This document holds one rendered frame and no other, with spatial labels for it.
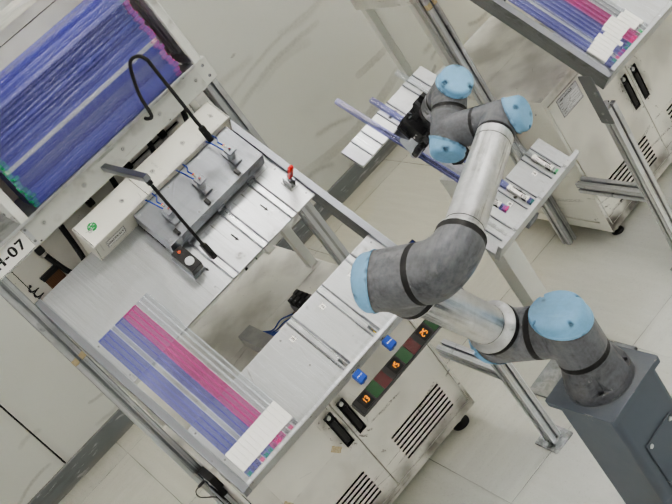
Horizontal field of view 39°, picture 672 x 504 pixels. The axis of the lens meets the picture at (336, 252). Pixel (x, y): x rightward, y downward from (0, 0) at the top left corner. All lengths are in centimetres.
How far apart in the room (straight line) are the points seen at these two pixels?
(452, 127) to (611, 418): 68
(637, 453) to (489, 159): 73
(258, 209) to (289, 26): 199
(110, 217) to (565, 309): 114
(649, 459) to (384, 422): 89
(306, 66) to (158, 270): 213
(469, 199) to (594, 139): 146
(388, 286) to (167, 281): 87
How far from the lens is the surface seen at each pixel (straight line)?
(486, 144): 184
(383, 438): 283
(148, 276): 245
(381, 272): 171
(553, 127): 305
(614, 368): 207
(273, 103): 432
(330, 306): 236
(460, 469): 296
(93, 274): 249
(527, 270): 270
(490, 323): 196
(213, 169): 248
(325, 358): 231
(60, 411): 417
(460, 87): 200
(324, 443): 271
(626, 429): 211
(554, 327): 196
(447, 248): 166
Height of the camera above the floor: 202
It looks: 29 degrees down
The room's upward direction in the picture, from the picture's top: 38 degrees counter-clockwise
